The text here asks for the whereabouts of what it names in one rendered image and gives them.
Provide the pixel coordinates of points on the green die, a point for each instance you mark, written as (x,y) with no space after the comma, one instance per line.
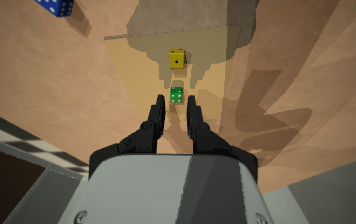
(176,94)

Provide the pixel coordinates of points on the tan mat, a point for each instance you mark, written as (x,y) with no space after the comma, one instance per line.
(143,65)

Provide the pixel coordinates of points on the blue die with white pips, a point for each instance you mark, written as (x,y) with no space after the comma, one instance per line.
(59,8)

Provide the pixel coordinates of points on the yellow die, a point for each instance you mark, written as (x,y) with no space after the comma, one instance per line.
(176,58)

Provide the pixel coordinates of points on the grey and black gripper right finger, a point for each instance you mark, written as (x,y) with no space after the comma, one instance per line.
(207,142)

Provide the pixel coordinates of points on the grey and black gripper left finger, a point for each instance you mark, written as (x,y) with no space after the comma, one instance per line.
(144,140)

